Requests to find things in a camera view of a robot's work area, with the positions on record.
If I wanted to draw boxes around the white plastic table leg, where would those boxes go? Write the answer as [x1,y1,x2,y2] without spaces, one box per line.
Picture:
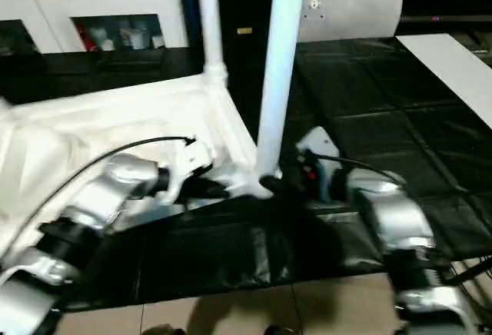
[255,0,310,186]
[194,0,229,86]

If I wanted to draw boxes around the white plastic table top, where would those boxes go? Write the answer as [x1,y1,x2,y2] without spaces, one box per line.
[0,65,274,274]

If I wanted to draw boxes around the black work mat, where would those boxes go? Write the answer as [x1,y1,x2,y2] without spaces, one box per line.
[0,37,492,309]

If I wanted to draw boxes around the grey pillow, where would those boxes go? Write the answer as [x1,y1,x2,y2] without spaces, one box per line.
[296,0,405,42]

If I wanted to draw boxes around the white flat panel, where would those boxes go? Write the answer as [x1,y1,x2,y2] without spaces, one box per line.
[396,34,492,130]

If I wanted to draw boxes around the small red bottle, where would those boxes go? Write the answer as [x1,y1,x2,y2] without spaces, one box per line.
[78,28,98,51]

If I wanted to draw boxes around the white cabinet with glass doors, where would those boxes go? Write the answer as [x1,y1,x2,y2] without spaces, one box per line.
[0,0,189,53]

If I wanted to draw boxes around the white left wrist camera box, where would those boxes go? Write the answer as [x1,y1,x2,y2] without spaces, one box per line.
[158,139,214,205]

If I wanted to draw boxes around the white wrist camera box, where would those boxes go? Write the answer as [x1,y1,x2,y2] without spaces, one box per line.
[296,126,343,197]
[158,139,214,205]

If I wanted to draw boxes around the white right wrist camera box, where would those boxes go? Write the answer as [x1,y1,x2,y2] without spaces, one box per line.
[296,126,343,197]

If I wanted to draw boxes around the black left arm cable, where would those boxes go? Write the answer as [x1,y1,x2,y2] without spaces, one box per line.
[0,137,197,259]

